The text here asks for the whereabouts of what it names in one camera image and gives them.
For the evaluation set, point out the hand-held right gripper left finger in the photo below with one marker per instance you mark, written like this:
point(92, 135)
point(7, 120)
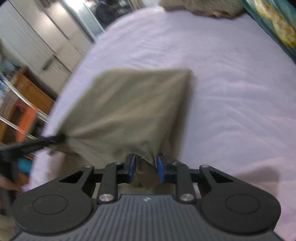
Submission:
point(131, 166)

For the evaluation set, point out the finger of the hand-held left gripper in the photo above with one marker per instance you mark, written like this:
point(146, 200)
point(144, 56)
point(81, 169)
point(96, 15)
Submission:
point(34, 144)

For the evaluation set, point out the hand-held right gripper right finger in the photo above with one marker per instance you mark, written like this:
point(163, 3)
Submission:
point(161, 169)

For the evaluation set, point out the khaki t-shirt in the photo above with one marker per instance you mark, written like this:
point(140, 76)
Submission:
point(127, 109)

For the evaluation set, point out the person's left hand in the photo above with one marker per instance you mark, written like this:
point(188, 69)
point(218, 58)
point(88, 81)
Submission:
point(9, 185)

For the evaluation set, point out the blue container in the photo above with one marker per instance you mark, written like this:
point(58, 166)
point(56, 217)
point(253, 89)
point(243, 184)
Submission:
point(24, 166)

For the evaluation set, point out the wooden desk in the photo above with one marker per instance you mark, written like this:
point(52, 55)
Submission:
point(34, 97)

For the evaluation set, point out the bed with lilac quilted cover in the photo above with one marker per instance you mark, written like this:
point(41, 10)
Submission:
point(219, 92)

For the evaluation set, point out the beige wardrobe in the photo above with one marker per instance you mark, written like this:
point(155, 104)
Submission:
point(46, 34)

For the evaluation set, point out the washing machine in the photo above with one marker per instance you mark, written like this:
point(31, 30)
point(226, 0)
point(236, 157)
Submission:
point(106, 11)

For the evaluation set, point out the speckled brown knit sweater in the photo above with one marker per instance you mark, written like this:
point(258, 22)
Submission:
point(203, 8)

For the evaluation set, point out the teal printed blanket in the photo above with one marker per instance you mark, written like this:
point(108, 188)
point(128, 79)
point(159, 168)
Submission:
point(272, 23)

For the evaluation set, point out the orange chair with metal frame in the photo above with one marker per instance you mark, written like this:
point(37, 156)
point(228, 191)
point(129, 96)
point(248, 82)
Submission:
point(26, 122)

